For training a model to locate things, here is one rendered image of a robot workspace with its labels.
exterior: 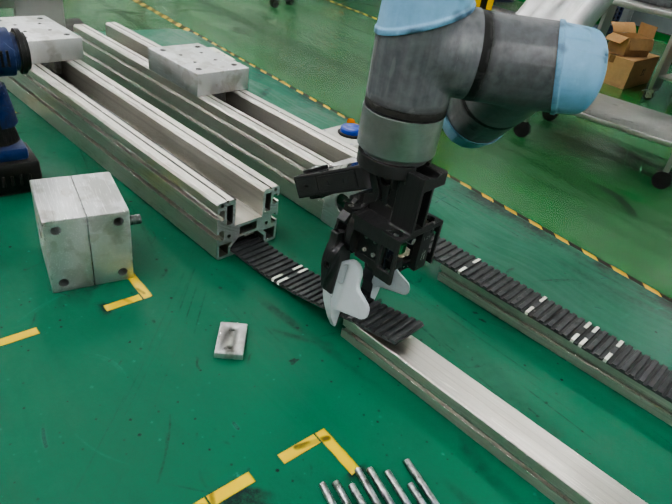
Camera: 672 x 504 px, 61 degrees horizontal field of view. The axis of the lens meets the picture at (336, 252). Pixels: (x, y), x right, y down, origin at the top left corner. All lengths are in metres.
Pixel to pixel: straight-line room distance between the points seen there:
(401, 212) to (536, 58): 0.17
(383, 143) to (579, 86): 0.17
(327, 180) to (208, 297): 0.21
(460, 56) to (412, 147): 0.08
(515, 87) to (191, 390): 0.41
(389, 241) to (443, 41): 0.18
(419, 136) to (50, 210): 0.41
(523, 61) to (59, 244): 0.50
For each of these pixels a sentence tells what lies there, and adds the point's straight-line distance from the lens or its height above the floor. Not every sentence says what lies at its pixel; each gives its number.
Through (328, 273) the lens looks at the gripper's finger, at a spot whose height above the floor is 0.88.
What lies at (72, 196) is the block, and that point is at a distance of 0.72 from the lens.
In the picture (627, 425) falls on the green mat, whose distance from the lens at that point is 0.71.
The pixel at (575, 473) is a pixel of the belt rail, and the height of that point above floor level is 0.81.
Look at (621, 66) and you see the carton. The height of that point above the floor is 0.17.
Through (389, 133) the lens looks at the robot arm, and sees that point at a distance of 0.51.
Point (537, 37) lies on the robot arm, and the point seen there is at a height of 1.13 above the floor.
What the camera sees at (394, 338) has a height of 0.83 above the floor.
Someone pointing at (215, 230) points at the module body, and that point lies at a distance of 0.74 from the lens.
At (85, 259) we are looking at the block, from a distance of 0.71.
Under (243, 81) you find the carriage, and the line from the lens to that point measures 1.10.
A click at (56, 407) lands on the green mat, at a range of 0.60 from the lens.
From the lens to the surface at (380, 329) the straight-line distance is 0.62.
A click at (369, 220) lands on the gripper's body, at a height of 0.95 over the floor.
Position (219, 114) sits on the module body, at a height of 0.85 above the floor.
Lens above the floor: 1.22
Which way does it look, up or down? 33 degrees down
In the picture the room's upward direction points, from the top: 10 degrees clockwise
